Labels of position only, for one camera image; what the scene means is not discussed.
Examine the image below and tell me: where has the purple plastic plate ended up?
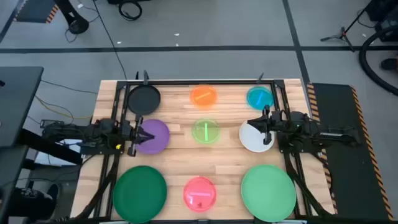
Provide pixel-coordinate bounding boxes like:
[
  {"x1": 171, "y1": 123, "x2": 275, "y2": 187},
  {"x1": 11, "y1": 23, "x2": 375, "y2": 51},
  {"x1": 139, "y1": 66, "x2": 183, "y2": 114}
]
[{"x1": 135, "y1": 119, "x2": 170, "y2": 156}]

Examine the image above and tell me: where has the orange transparent small plate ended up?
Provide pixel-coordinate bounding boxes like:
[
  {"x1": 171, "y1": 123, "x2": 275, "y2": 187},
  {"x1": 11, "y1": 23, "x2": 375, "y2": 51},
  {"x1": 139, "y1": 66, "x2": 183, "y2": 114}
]
[{"x1": 189, "y1": 84, "x2": 219, "y2": 109}]

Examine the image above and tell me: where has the black desk crossbar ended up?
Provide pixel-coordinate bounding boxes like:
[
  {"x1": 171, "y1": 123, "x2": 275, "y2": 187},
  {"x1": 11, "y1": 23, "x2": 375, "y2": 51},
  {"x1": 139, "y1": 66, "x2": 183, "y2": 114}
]
[{"x1": 17, "y1": 128, "x2": 84, "y2": 166}]

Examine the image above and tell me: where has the white plastic plate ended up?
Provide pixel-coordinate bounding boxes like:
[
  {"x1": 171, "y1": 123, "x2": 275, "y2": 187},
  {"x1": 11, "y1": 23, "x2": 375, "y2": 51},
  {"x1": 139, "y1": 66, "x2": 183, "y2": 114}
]
[{"x1": 238, "y1": 119, "x2": 276, "y2": 154}]

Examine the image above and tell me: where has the black hazard-striped floor mat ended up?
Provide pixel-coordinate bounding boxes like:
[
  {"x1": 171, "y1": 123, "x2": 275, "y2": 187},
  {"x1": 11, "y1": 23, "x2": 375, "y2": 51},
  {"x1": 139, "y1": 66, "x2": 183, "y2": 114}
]
[{"x1": 307, "y1": 82, "x2": 395, "y2": 220}]

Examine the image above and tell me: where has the black plastic plate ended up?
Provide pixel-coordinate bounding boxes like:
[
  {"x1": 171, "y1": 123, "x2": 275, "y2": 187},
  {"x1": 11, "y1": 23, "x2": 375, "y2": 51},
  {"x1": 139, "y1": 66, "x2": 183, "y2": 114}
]
[{"x1": 126, "y1": 84, "x2": 162, "y2": 116}]

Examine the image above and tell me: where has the white paper sheet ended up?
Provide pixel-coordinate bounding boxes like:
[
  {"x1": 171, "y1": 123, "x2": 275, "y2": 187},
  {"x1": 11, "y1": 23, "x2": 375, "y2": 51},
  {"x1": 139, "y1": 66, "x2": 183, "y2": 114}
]
[{"x1": 33, "y1": 139, "x2": 84, "y2": 167}]

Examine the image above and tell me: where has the pink transparent small plate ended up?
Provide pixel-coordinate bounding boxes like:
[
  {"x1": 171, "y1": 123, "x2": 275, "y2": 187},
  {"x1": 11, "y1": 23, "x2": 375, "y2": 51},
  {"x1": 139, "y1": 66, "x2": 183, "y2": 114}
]
[{"x1": 182, "y1": 176, "x2": 218, "y2": 213}]

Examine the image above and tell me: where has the person's shoe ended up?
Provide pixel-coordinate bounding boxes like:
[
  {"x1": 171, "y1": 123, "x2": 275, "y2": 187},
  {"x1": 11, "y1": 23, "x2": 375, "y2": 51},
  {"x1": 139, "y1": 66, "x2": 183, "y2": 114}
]
[{"x1": 381, "y1": 58, "x2": 398, "y2": 71}]

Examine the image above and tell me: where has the black equipment case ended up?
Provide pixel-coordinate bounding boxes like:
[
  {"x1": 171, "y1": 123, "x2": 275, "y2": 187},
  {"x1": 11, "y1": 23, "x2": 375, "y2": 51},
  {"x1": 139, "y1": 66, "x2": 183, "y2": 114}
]
[{"x1": 365, "y1": 0, "x2": 398, "y2": 43}]

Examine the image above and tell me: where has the black chair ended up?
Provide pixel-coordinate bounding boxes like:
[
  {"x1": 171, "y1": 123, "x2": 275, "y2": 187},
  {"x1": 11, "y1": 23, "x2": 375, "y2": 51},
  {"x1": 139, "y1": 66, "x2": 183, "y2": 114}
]
[{"x1": 7, "y1": 183, "x2": 60, "y2": 220}]

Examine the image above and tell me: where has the dark green large plate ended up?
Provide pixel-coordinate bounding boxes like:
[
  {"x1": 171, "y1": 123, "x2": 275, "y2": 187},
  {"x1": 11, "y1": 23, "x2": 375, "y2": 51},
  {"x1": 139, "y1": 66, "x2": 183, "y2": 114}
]
[{"x1": 112, "y1": 165, "x2": 169, "y2": 224}]

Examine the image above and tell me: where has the green transparent small plate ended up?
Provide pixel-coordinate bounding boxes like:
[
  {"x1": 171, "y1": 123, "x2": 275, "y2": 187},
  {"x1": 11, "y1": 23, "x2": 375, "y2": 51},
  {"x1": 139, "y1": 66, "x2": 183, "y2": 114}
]
[{"x1": 191, "y1": 118, "x2": 221, "y2": 146}]

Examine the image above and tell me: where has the black metal table frame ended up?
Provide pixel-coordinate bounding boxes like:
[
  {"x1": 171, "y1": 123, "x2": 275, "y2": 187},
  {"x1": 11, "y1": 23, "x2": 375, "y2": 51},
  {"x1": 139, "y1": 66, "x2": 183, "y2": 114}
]
[{"x1": 74, "y1": 79, "x2": 335, "y2": 222}]

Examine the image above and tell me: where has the teal transparent small plate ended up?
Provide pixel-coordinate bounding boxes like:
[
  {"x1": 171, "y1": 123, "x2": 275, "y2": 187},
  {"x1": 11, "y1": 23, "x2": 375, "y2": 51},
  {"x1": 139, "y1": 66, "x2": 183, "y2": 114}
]
[{"x1": 246, "y1": 85, "x2": 275, "y2": 111}]

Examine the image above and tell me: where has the small hazard-striped black mat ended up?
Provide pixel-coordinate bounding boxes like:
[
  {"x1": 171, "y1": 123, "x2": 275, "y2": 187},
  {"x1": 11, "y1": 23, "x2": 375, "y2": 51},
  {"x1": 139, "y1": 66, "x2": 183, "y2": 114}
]
[{"x1": 14, "y1": 0, "x2": 60, "y2": 24}]

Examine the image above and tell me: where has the black desk top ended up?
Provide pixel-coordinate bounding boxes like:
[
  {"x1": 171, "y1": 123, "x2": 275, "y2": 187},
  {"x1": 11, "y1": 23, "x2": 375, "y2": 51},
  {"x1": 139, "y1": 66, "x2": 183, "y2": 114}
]
[{"x1": 0, "y1": 66, "x2": 45, "y2": 147}]

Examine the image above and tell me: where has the thin black floor cable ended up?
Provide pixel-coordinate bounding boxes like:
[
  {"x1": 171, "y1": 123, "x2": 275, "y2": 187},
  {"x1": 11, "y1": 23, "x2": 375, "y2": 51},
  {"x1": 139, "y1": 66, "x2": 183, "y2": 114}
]
[{"x1": 92, "y1": 0, "x2": 128, "y2": 80}]

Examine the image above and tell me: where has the light green large plate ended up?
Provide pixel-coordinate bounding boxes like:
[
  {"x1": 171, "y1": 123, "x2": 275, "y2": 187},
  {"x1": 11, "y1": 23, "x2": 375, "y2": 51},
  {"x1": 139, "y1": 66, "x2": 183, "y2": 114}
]
[{"x1": 241, "y1": 164, "x2": 297, "y2": 223}]

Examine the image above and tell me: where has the black tripod stand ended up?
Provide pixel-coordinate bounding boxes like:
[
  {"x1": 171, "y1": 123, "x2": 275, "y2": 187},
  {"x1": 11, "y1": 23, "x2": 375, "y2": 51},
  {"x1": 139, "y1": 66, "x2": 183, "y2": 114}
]
[{"x1": 320, "y1": 0, "x2": 379, "y2": 53}]

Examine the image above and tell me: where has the black round stand base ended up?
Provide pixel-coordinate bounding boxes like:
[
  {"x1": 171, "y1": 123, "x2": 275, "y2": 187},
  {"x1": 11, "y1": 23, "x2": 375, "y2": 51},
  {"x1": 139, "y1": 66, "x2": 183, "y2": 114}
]
[{"x1": 54, "y1": 0, "x2": 90, "y2": 35}]

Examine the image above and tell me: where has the thick black hose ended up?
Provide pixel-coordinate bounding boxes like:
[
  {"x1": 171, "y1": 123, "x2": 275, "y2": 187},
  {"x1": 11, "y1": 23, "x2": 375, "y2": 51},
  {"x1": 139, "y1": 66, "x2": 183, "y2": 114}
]
[{"x1": 358, "y1": 26, "x2": 398, "y2": 96}]

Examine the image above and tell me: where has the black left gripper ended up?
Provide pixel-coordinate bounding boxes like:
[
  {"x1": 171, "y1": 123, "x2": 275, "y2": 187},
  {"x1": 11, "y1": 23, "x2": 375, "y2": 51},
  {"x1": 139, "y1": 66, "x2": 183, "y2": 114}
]
[{"x1": 123, "y1": 114, "x2": 155, "y2": 157}]

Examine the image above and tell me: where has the coiled black cable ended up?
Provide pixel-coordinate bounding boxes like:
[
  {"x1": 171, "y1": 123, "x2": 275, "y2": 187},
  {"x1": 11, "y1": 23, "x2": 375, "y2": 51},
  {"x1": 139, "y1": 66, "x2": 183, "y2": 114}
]
[{"x1": 118, "y1": 1, "x2": 143, "y2": 22}]

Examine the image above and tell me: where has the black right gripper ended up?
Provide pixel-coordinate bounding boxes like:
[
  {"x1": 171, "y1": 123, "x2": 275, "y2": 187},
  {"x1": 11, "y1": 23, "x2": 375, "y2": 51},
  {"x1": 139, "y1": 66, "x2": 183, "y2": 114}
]
[{"x1": 246, "y1": 105, "x2": 282, "y2": 146}]

